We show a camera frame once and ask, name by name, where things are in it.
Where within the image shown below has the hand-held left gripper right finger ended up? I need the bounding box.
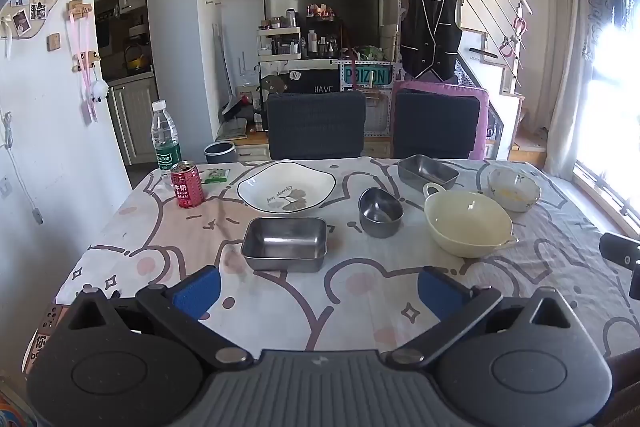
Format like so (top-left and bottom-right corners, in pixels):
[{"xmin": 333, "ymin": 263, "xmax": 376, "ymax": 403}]
[{"xmin": 389, "ymin": 266, "xmax": 576, "ymax": 369}]

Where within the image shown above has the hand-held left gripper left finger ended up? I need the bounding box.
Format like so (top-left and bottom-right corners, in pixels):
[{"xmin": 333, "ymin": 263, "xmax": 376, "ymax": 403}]
[{"xmin": 65, "ymin": 266, "xmax": 254, "ymax": 370}]

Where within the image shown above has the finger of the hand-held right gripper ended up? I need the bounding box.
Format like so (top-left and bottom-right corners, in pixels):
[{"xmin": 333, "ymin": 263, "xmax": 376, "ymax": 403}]
[{"xmin": 599, "ymin": 232, "xmax": 640, "ymax": 268}]

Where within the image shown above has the cream bowl with handles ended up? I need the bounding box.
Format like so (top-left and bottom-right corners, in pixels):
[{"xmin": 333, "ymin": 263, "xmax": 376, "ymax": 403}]
[{"xmin": 423, "ymin": 182, "xmax": 519, "ymax": 258}]

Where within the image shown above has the small oval steel bowl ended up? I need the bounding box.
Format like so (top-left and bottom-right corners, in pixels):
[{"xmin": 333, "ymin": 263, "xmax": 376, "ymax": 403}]
[{"xmin": 358, "ymin": 187, "xmax": 405, "ymax": 239}]

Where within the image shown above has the rectangular steel tray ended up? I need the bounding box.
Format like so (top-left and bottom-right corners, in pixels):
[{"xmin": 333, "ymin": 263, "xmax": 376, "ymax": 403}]
[
  {"xmin": 240, "ymin": 217, "xmax": 328, "ymax": 273},
  {"xmin": 397, "ymin": 154, "xmax": 460, "ymax": 194}
]

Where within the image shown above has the floral bowl with yellow rim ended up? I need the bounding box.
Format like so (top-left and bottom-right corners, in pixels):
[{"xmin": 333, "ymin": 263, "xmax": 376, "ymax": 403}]
[{"xmin": 487, "ymin": 167, "xmax": 542, "ymax": 212}]

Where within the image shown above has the white leaf print plate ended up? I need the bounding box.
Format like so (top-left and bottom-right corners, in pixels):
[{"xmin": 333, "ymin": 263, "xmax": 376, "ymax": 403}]
[{"xmin": 236, "ymin": 161, "xmax": 337, "ymax": 214}]

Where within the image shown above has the cartoon printed tablecloth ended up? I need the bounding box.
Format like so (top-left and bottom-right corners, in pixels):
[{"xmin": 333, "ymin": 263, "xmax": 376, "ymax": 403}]
[{"xmin": 22, "ymin": 157, "xmax": 640, "ymax": 375}]

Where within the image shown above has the red drink can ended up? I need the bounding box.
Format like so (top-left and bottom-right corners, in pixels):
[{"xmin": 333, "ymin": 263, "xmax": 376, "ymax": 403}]
[{"xmin": 171, "ymin": 160, "xmax": 203, "ymax": 209}]

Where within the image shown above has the grey trash bin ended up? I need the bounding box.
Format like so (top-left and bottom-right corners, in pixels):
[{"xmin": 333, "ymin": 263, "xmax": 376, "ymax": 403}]
[{"xmin": 203, "ymin": 141, "xmax": 237, "ymax": 165}]

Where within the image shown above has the clear plastic water bottle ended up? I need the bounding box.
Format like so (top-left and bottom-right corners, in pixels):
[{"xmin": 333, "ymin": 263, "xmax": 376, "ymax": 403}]
[{"xmin": 151, "ymin": 100, "xmax": 183, "ymax": 172}]

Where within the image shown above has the dark grey chair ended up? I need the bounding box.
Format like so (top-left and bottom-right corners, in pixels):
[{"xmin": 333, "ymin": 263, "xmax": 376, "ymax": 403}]
[
  {"xmin": 393, "ymin": 92, "xmax": 482, "ymax": 159},
  {"xmin": 266, "ymin": 92, "xmax": 367, "ymax": 161}
]

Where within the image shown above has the beige curtain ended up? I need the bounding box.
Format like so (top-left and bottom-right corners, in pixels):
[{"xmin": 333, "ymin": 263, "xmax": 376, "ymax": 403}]
[{"xmin": 542, "ymin": 0, "xmax": 596, "ymax": 180}]

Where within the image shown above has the grey lower kitchen cabinet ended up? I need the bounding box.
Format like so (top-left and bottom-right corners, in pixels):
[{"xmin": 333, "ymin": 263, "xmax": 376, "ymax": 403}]
[{"xmin": 107, "ymin": 77, "xmax": 161, "ymax": 165}]

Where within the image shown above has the white plush toy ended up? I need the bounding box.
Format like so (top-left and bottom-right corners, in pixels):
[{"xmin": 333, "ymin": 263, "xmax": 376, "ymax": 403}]
[{"xmin": 86, "ymin": 78, "xmax": 109, "ymax": 102}]

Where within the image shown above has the teal sign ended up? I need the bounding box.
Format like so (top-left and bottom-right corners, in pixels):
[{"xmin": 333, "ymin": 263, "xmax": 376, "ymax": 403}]
[{"xmin": 341, "ymin": 63, "xmax": 392, "ymax": 88}]

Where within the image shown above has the yellow kettle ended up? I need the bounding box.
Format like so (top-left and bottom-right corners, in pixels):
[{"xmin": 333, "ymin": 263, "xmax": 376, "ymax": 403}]
[{"xmin": 124, "ymin": 44, "xmax": 148, "ymax": 74}]

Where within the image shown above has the black banner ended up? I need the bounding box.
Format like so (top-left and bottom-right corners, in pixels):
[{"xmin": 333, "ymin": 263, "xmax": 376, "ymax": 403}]
[{"xmin": 287, "ymin": 69, "xmax": 346, "ymax": 95}]

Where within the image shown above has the white shelf rack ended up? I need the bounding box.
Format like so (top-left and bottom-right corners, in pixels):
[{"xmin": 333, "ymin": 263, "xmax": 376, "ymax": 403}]
[{"xmin": 256, "ymin": 26, "xmax": 302, "ymax": 60}]

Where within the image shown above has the black vest with white trim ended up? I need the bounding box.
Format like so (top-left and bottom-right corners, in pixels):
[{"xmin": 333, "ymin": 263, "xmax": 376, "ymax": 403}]
[{"xmin": 400, "ymin": 0, "xmax": 463, "ymax": 81}]

